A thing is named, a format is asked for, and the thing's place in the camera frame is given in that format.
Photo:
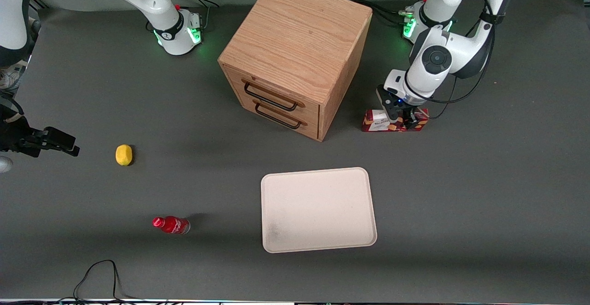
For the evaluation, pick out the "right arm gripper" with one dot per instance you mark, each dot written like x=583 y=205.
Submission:
x=17 y=137

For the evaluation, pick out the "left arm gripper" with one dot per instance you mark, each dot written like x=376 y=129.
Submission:
x=410 y=111

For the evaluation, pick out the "red cookie box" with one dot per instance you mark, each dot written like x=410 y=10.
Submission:
x=378 y=125

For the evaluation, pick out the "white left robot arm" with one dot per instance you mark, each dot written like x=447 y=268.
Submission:
x=461 y=51

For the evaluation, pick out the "beige plastic tray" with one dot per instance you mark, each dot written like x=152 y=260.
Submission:
x=318 y=210

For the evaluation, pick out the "yellow lemon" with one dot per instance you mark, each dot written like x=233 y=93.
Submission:
x=123 y=155

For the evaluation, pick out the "red soda bottle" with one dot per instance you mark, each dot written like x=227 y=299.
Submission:
x=173 y=225

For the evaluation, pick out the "wooden drawer cabinet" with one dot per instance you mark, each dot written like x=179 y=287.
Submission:
x=295 y=33

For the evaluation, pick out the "wooden drawer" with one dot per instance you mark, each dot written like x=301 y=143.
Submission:
x=233 y=79
x=239 y=102

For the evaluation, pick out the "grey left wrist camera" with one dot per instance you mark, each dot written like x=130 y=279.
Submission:
x=387 y=103

